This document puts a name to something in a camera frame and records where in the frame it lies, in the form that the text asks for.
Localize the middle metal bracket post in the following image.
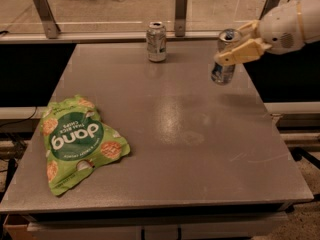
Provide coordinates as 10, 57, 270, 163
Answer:
174, 0, 188, 37

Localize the silver green 7up can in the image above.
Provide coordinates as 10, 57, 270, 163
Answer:
146, 22, 167, 62

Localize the metal bracket post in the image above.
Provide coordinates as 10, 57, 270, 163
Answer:
33, 0, 61, 39
259, 0, 280, 19
174, 0, 188, 37

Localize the left metal bracket post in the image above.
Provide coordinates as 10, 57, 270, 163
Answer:
33, 0, 61, 39

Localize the crushed silver redbull can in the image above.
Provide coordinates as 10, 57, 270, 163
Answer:
211, 29, 242, 85

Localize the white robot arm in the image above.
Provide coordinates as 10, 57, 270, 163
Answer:
214, 0, 320, 66

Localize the right metal bracket post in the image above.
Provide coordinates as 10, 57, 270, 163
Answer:
259, 0, 280, 19

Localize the green dang chips bag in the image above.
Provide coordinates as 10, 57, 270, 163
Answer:
40, 95, 130, 196

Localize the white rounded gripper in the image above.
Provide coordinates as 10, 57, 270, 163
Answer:
214, 2, 305, 66

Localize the cardboard box under table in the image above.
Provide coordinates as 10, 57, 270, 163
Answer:
3, 215, 35, 240

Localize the black cable at left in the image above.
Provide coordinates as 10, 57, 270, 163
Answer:
0, 106, 38, 129

